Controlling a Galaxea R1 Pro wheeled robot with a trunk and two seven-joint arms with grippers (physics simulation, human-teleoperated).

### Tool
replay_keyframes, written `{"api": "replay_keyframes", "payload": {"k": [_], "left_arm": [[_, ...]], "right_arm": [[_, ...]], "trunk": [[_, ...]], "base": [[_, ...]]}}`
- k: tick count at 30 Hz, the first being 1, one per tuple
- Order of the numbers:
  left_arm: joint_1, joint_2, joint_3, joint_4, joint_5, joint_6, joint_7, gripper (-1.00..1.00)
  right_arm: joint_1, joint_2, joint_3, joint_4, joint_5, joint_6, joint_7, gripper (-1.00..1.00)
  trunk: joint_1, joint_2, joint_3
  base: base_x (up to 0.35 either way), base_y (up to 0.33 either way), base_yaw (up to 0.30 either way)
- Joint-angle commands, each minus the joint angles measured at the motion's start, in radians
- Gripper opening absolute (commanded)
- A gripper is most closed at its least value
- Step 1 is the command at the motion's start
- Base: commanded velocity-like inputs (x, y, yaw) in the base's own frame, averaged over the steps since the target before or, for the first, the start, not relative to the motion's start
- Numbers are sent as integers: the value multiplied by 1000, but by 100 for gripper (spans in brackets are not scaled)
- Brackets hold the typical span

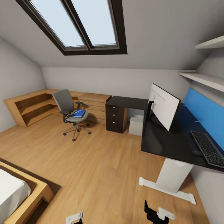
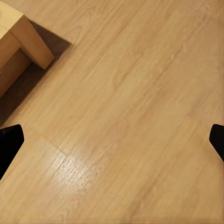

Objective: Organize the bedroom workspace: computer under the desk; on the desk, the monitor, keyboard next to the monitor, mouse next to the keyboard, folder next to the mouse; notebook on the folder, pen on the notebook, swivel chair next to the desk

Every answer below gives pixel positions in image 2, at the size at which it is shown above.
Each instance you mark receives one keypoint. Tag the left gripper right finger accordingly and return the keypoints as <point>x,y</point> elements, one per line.
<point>217,139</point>

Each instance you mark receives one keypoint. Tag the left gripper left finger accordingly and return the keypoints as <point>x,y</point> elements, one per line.
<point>11,140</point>

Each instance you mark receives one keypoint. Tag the bed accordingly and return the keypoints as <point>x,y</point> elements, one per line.
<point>20,45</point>

